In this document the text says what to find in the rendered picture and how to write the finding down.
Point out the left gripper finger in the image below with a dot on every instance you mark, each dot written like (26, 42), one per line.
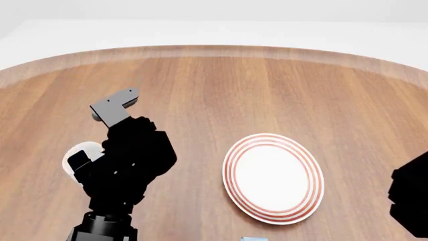
(79, 160)
(110, 110)

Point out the white mug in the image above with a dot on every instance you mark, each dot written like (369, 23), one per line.
(87, 148)

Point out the small blue-grey box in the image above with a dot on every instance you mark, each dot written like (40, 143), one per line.
(254, 239)

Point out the white plate with red rings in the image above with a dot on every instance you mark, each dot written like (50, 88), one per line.
(272, 178)

